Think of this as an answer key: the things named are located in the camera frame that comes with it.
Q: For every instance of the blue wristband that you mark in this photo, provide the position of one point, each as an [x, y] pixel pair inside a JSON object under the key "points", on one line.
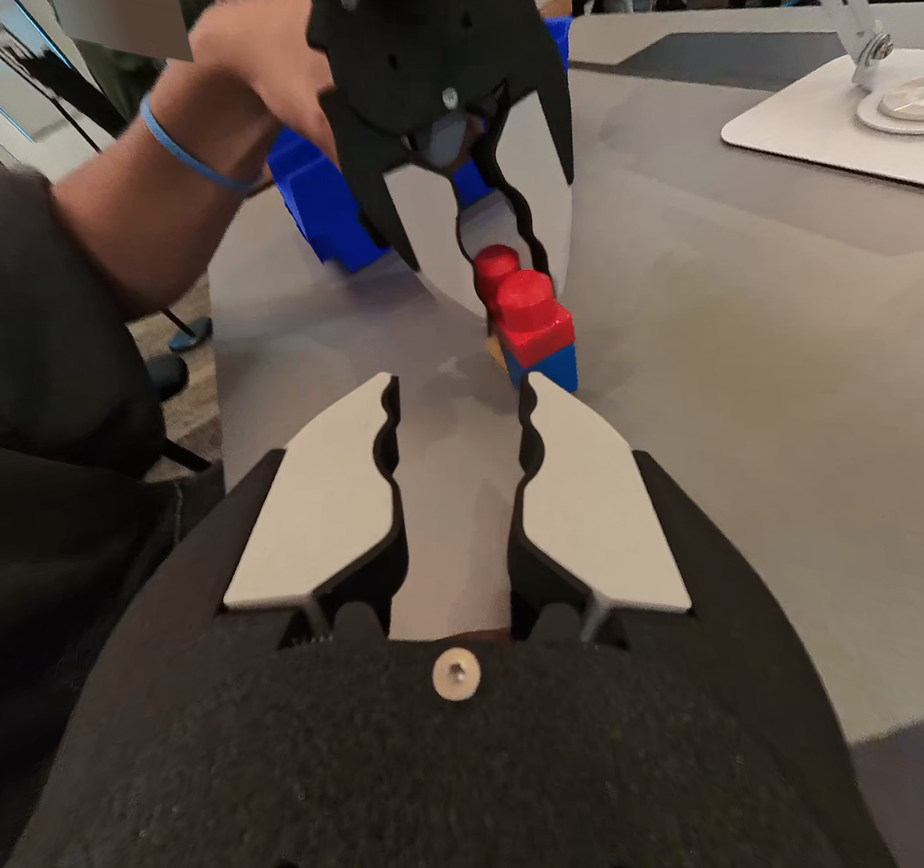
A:
{"points": [[180, 153]]}

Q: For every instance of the black office chair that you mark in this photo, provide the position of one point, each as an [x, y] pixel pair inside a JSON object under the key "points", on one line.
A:
{"points": [[170, 373]]}

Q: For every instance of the grey desk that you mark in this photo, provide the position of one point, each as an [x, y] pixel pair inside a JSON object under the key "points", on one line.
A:
{"points": [[722, 377]]}

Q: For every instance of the blue plastic bin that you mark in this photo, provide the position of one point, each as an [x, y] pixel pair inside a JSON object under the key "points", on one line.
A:
{"points": [[325, 211]]}

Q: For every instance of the person's left forearm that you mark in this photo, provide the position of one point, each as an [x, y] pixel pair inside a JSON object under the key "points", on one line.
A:
{"points": [[130, 218]]}

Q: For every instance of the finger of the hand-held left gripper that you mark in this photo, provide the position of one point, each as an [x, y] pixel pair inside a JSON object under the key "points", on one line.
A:
{"points": [[548, 196], [433, 232]]}

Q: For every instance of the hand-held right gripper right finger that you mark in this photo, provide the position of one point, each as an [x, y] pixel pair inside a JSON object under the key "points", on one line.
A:
{"points": [[599, 514]]}

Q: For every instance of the yellow one-stud block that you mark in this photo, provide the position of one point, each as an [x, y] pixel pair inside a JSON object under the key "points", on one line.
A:
{"points": [[496, 355]]}

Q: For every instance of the person's dark clothing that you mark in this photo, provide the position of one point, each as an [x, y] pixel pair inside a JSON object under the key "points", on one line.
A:
{"points": [[58, 449]]}

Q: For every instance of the red two-stud block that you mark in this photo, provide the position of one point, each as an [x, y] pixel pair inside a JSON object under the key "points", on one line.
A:
{"points": [[530, 319]]}

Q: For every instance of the person's left hand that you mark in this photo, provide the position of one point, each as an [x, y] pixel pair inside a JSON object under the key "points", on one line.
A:
{"points": [[252, 66]]}

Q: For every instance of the blue toy block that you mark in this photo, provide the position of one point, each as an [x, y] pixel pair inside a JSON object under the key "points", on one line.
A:
{"points": [[559, 370]]}

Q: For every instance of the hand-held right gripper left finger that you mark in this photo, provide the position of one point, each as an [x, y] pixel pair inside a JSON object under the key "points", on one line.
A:
{"points": [[317, 514]]}

